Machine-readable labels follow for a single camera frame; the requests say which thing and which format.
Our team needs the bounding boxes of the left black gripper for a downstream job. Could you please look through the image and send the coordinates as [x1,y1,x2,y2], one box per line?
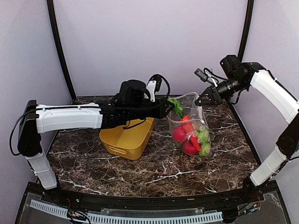
[126,98,175,121]

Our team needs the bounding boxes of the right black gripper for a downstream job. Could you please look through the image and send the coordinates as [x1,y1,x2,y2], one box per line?
[195,75,247,105]

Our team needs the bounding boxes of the orange toy carrot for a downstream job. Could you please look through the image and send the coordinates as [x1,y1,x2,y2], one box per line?
[180,116,201,153]

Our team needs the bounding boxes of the yellow plastic basket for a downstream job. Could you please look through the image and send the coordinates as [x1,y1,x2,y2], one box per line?
[99,118,155,160]

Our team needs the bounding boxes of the clear dotted zip bag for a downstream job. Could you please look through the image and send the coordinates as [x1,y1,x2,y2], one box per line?
[167,92,212,158]

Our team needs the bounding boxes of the green toy apple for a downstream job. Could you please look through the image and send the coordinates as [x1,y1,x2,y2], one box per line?
[197,129,209,144]

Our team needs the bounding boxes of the red toy apple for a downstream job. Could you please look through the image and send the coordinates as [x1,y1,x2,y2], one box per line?
[172,127,186,143]

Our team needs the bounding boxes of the green toy pear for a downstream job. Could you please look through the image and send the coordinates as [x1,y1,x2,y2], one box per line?
[199,142,211,156]

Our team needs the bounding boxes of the red toy tomato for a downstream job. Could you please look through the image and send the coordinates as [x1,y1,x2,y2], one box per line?
[183,141,198,155]

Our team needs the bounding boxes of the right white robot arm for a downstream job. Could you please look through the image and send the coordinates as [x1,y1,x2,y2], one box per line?
[195,60,299,203]

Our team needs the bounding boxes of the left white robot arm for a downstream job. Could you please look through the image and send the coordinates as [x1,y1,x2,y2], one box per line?
[12,99,174,203]

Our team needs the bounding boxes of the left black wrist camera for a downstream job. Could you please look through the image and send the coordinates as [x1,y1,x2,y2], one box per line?
[116,74,162,105]

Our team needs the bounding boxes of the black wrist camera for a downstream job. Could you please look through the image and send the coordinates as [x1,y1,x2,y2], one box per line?
[116,74,162,105]
[194,55,241,83]

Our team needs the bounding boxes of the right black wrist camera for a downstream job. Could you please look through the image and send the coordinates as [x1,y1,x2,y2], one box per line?
[194,55,241,83]

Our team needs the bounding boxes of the black front rail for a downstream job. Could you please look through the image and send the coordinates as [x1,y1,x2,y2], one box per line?
[36,185,256,210]

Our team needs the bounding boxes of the white slotted cable duct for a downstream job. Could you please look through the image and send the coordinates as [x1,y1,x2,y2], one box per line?
[29,199,223,224]

